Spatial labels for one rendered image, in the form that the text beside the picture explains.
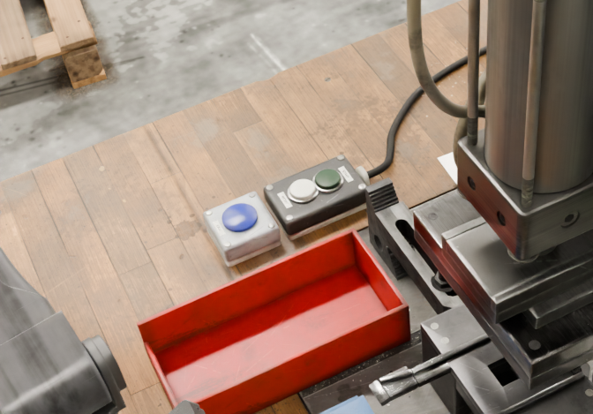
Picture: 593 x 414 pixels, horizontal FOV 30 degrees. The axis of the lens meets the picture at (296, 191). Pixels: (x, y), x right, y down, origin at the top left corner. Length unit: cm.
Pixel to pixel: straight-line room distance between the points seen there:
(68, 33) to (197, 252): 168
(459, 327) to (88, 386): 43
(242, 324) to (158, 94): 172
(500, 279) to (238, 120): 63
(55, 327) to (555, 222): 35
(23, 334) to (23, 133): 211
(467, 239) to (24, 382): 35
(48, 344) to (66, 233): 57
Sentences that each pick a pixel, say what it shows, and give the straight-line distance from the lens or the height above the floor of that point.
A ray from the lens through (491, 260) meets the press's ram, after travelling 86.
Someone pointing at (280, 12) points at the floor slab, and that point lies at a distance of 304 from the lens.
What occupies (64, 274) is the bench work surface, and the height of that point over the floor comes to 90.
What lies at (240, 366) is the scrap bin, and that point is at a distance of 116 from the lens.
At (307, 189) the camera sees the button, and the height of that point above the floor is 94.
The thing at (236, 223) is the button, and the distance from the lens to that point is 123.
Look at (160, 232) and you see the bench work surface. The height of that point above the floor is 90.
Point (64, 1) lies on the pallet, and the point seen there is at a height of 14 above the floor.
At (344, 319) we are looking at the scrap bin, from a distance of 117.
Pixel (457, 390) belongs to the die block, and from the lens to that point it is 106.
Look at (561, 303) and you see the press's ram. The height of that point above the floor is 116.
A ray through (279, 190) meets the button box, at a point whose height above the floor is 93.
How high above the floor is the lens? 185
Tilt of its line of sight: 47 degrees down
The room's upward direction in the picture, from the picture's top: 9 degrees counter-clockwise
